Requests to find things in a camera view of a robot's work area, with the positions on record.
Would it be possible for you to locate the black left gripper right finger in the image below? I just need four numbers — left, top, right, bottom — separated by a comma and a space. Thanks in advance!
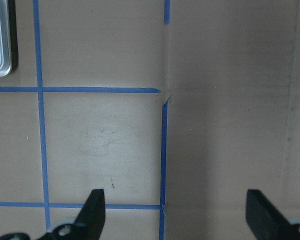
245, 189, 300, 240

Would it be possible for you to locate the brown paper table cover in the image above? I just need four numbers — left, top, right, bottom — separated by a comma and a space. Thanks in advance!
0, 0, 300, 240

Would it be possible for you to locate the silver digital kitchen scale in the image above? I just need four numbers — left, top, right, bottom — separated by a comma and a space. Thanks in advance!
0, 0, 19, 77

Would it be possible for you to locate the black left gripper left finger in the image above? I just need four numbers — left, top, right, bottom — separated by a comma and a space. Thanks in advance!
0, 188, 107, 240

